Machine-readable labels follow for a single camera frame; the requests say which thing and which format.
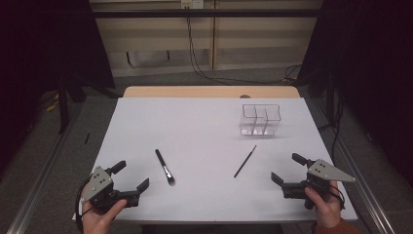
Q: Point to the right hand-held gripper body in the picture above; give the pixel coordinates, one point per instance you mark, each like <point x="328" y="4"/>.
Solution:
<point x="324" y="170"/>

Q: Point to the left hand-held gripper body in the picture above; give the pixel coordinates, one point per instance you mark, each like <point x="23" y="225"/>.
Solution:
<point x="99" y="182"/>

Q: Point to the thick black makeup brush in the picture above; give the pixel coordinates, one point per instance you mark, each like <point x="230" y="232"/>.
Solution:
<point x="161" y="161"/>

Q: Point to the thin black makeup brush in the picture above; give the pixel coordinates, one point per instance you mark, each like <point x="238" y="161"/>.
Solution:
<point x="245" y="161"/>

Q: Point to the clear acrylic organizer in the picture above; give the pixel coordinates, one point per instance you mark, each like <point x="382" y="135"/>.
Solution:
<point x="256" y="125"/>

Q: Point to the person's right hand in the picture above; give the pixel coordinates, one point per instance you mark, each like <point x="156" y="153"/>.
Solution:
<point x="326" y="208"/>

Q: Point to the person's left hand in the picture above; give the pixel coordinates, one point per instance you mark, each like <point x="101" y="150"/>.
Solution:
<point x="97" y="221"/>

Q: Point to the black metal stand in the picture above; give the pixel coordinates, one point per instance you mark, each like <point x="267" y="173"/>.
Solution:
<point x="63" y="110"/>

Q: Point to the white table board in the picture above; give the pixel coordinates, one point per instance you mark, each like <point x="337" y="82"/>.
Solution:
<point x="201" y="130"/>

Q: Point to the wooden table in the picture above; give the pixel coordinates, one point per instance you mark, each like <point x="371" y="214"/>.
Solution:
<point x="195" y="92"/>

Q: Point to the black curtain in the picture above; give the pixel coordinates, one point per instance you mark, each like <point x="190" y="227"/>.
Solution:
<point x="39" y="42"/>
<point x="373" y="65"/>

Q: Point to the black horizontal bar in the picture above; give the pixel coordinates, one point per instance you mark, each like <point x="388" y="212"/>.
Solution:
<point x="195" y="13"/>

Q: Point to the aluminium floor rail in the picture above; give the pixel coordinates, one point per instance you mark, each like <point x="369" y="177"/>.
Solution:
<point x="373" y="208"/>
<point x="50" y="169"/>

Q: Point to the white wall outlet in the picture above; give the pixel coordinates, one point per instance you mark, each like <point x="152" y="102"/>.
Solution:
<point x="192" y="4"/>

